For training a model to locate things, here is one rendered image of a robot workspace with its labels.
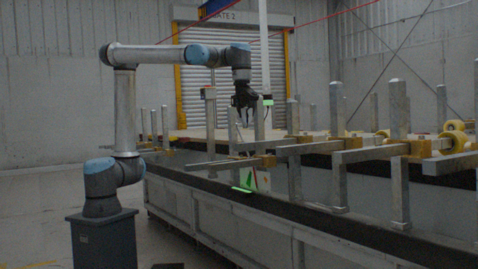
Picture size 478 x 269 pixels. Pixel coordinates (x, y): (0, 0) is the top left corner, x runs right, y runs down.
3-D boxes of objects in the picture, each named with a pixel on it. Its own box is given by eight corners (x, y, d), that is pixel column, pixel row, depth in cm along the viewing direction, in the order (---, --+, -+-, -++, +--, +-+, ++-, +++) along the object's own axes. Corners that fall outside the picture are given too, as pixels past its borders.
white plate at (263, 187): (270, 195, 173) (268, 172, 173) (239, 187, 195) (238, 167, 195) (271, 195, 173) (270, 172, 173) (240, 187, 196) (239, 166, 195)
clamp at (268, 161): (267, 167, 173) (267, 156, 173) (251, 165, 185) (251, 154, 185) (278, 166, 176) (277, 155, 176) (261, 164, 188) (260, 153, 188)
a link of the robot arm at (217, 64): (198, 47, 178) (222, 44, 172) (212, 50, 188) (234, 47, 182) (199, 68, 178) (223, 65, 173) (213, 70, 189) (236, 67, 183)
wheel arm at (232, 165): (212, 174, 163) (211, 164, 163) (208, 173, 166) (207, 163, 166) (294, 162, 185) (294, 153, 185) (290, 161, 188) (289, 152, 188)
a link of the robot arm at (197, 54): (87, 40, 192) (204, 39, 162) (106, 44, 203) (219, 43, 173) (86, 64, 194) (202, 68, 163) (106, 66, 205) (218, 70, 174)
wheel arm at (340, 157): (342, 165, 98) (342, 150, 98) (332, 164, 101) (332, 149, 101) (459, 147, 123) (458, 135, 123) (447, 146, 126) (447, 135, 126)
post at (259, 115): (261, 199, 181) (256, 94, 178) (257, 198, 184) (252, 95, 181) (268, 198, 183) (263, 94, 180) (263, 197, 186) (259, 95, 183)
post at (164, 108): (166, 171, 288) (162, 104, 286) (164, 170, 291) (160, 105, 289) (170, 170, 290) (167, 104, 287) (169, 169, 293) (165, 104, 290)
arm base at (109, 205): (98, 220, 185) (97, 198, 185) (73, 215, 196) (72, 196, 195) (130, 210, 201) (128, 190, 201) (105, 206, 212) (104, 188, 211)
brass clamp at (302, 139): (302, 148, 151) (301, 135, 151) (281, 147, 163) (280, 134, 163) (315, 147, 154) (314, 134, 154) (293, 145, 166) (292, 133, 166)
